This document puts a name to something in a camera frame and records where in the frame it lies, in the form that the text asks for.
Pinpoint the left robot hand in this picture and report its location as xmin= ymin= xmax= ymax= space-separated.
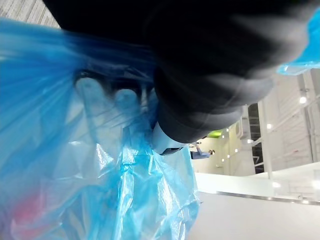
xmin=42 ymin=0 xmax=320 ymax=156

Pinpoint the blue plastic trash bag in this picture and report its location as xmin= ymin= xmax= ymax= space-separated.
xmin=0 ymin=7 xmax=320 ymax=240

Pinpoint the pink rubbish in bag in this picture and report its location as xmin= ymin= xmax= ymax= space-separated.
xmin=4 ymin=192 xmax=53 ymax=233

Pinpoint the person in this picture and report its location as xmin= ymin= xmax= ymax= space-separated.
xmin=190 ymin=145 xmax=216 ymax=161

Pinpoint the white post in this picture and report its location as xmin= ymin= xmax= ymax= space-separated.
xmin=259 ymin=97 xmax=274 ymax=181

